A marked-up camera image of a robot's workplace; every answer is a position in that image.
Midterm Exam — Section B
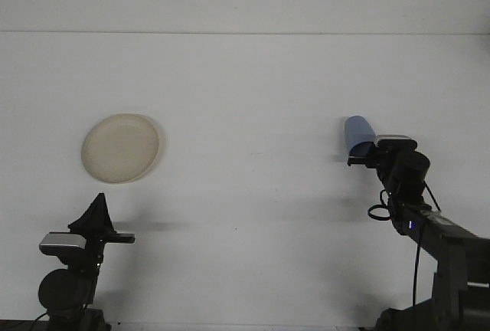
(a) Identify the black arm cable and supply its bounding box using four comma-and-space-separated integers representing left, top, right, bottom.
31, 312, 50, 331
367, 179, 443, 307

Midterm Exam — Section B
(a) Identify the pale blue plastic cup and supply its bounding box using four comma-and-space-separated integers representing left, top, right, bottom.
343, 115, 377, 156

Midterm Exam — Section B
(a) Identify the pale cream round plate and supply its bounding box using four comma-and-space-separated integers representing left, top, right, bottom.
80, 113, 166, 185

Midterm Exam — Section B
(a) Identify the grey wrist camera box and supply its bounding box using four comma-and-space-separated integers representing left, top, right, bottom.
38, 232, 87, 256
374, 134, 419, 151

